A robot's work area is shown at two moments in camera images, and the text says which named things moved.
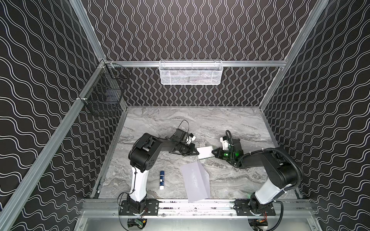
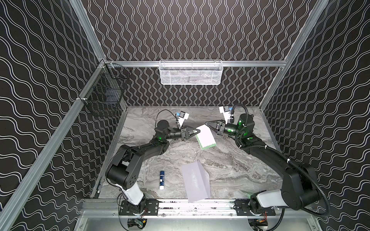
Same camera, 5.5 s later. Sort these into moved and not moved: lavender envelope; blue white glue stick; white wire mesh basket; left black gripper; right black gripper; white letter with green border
Moved: left black gripper; right black gripper; white letter with green border
Not moved: white wire mesh basket; blue white glue stick; lavender envelope
